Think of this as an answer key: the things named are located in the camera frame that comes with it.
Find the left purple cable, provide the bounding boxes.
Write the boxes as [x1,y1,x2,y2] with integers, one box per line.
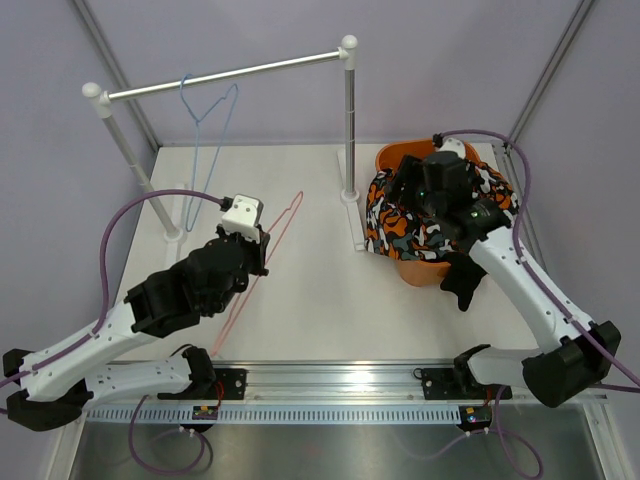
[0,188,232,474]

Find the purple cable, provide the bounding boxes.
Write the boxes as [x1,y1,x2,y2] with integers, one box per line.
[0,188,232,474]
[399,128,640,474]

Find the orange plastic basket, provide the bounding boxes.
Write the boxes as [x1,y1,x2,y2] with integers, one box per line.
[375,138,484,287]

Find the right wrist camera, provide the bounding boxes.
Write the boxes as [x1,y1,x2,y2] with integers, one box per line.
[432,133,466,160]

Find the black shorts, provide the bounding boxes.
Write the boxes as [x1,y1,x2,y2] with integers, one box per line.
[440,252,487,312]

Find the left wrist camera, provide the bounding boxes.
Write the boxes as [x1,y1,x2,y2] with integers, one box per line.
[221,194,264,243]

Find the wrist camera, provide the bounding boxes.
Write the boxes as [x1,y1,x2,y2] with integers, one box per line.
[432,133,466,160]
[221,194,264,243]

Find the white slotted cable duct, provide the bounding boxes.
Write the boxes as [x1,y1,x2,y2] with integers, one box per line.
[86,404,465,425]

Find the orange camouflage shorts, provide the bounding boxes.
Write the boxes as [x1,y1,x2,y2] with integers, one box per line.
[365,155,520,263]

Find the pink wire hanger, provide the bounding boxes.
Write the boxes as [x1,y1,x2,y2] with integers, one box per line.
[209,190,306,359]

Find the blue wire hanger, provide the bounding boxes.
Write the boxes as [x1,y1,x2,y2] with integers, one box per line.
[178,72,240,234]

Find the silver clothes rack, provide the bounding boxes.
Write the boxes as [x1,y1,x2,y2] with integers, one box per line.
[82,35,365,251]

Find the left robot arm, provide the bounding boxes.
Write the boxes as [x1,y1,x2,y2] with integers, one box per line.
[2,228,270,432]

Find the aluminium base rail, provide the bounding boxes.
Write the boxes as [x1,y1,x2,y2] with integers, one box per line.
[64,360,610,405]

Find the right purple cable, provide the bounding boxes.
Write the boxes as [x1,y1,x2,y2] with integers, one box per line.
[399,128,640,474]

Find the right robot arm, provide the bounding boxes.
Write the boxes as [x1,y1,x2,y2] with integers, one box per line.
[385,150,621,408]

